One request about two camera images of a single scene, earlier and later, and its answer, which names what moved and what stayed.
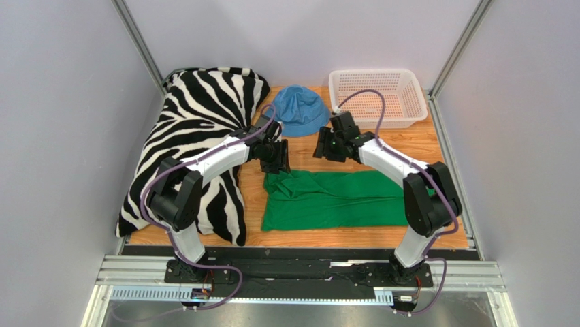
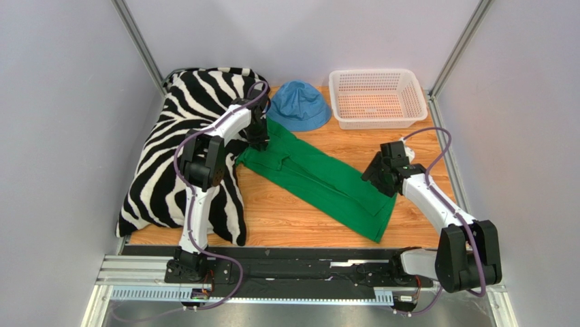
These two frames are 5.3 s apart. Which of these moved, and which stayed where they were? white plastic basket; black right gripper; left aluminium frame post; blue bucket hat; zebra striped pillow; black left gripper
Moved: black right gripper; black left gripper
Stayed: white plastic basket; zebra striped pillow; left aluminium frame post; blue bucket hat
